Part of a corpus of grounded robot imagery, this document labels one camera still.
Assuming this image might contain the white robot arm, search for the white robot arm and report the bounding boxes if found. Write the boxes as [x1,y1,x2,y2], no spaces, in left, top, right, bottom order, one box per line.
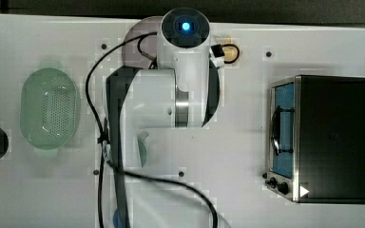
[106,8,220,228]

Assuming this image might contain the grey round plate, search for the grey round plate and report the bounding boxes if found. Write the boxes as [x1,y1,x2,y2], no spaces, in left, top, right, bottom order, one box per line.
[122,16,162,68]

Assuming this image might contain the green measuring cup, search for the green measuring cup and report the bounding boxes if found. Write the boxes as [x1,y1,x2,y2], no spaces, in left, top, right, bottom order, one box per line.
[137,130,149,166]

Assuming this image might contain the peeled banana toy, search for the peeled banana toy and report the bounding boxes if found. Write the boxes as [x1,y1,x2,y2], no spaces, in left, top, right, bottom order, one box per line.
[215,35,241,65]

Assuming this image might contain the green plastic colander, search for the green plastic colander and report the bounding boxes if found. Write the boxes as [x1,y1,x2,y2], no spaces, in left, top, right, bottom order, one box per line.
[20,67,81,158]

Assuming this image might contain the silver black toaster oven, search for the silver black toaster oven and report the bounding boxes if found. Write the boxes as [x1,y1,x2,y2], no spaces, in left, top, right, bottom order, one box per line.
[262,75,365,204]

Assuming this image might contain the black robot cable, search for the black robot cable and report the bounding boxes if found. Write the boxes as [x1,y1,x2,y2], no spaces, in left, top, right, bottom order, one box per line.
[85,30,220,228]

